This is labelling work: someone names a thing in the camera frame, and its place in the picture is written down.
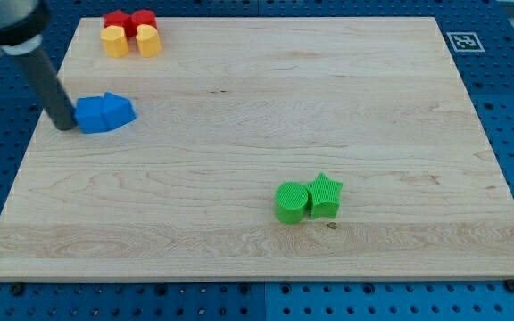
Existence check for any blue cube block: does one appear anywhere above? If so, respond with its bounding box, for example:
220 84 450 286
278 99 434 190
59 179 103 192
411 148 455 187
74 96 108 134

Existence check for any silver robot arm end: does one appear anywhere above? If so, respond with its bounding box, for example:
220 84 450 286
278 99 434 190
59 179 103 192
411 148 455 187
0 0 51 56

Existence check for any yellow hexagon block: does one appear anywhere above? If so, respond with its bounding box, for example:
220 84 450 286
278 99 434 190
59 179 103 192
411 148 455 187
100 25 129 58

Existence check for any light wooden board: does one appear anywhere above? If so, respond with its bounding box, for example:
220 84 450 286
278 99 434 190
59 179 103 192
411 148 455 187
0 17 514 283

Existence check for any green cylinder block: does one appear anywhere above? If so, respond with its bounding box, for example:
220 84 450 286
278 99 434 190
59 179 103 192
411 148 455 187
275 182 309 225

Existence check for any green star block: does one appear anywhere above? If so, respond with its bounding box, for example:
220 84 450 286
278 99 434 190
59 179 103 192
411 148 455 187
304 173 343 219

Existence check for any blue pentagon block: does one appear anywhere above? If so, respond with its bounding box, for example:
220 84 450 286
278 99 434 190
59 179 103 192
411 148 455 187
101 92 137 130

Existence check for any yellow notched round block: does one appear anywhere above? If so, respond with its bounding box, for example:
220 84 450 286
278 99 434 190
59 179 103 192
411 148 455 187
136 24 162 58

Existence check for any red cylinder block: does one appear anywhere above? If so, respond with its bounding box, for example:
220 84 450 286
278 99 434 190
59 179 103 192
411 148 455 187
131 9 158 31

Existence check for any red star block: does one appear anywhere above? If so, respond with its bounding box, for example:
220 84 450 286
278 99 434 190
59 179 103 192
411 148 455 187
103 9 137 37

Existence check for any white fiducial marker tag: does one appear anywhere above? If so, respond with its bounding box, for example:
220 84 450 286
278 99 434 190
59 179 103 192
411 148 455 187
446 31 485 53

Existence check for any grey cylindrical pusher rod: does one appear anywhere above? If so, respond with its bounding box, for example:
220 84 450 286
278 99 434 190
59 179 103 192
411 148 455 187
13 45 77 130

